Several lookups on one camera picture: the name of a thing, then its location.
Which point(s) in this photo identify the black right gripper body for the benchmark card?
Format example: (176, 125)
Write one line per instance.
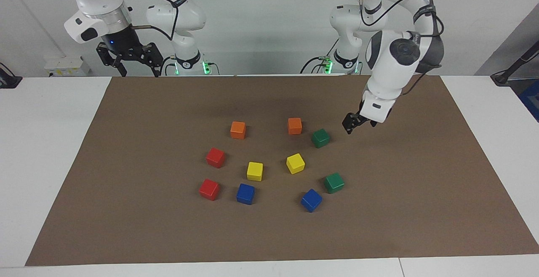
(122, 41)

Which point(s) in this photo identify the black clamp base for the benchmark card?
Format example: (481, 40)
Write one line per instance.
(8, 81)

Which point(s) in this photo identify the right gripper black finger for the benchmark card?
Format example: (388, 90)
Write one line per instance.
(155, 56)
(103, 51)

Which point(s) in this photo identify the blue crate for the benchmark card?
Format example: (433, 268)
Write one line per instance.
(531, 100)

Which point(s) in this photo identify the yellow cube block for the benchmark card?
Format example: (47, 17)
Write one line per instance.
(254, 171)
(295, 163)

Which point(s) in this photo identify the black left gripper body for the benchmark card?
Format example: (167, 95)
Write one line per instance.
(360, 119)

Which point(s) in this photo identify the blue cube block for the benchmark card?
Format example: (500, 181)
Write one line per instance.
(311, 200)
(245, 193)

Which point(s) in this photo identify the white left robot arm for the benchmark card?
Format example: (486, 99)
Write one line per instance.
(387, 79)

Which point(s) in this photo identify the white wall socket box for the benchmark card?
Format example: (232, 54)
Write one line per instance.
(67, 66)

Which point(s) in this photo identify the black stand pole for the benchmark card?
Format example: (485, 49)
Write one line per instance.
(503, 76)

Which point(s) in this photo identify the green cube block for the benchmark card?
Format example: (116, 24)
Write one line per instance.
(320, 138)
(334, 182)

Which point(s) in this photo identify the brown table mat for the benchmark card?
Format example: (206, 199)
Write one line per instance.
(168, 226)

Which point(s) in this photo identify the orange cube block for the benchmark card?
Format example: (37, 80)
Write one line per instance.
(294, 126)
(238, 130)

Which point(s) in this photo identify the red cube block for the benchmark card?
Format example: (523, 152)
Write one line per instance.
(209, 189)
(215, 157)

